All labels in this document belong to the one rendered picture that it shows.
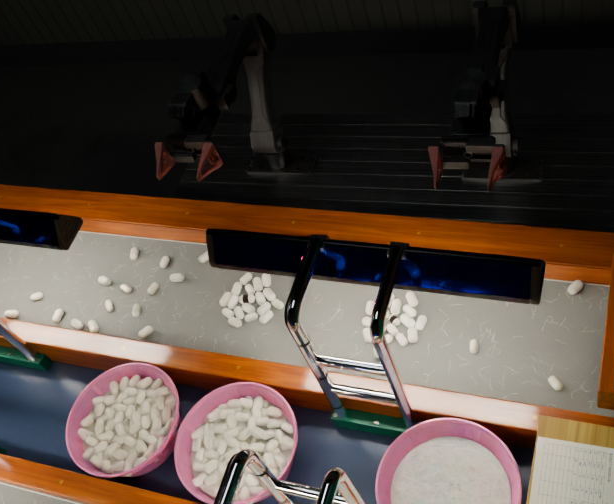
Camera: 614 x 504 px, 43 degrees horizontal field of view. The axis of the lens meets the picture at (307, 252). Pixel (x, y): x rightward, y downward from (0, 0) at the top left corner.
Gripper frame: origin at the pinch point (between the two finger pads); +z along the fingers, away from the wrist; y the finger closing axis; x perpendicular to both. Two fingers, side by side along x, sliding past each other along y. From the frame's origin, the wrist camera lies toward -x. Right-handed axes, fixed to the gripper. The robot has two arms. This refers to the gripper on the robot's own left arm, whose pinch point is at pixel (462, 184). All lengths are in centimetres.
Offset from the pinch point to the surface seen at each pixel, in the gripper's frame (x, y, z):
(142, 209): 31, -90, -13
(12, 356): 35, -112, 31
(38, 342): 30, -102, 29
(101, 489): 30, -69, 60
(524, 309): 33.2, 10.3, 6.1
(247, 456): -4, -24, 58
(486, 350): 33.0, 3.8, 16.6
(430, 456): 34, -4, 40
